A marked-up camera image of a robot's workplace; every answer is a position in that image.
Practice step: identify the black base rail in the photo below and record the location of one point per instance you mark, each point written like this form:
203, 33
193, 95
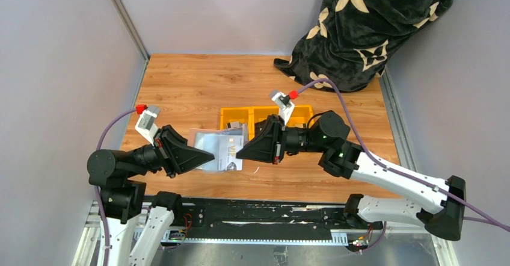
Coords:
257, 221

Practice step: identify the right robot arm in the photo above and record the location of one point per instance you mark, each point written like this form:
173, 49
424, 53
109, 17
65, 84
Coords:
436, 204

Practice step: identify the yellow bin with silver cards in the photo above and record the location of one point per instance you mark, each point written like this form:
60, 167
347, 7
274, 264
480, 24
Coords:
243, 115

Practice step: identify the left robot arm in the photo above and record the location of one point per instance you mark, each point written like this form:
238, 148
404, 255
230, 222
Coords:
121, 199

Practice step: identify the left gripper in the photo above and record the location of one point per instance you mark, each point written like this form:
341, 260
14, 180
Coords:
165, 151

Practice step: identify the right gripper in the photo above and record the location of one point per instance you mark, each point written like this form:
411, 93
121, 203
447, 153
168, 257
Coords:
277, 139

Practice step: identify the beige leather card holder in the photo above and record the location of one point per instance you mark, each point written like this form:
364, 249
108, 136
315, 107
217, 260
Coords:
223, 144

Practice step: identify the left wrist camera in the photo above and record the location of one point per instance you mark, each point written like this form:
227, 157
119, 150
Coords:
145, 125

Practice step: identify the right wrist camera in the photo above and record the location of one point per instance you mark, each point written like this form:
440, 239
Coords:
284, 103

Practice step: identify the black floral blanket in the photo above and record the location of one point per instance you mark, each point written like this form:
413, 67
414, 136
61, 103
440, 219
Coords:
352, 41

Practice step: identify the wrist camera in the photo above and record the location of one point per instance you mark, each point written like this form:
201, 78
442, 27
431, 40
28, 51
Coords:
284, 103
145, 125

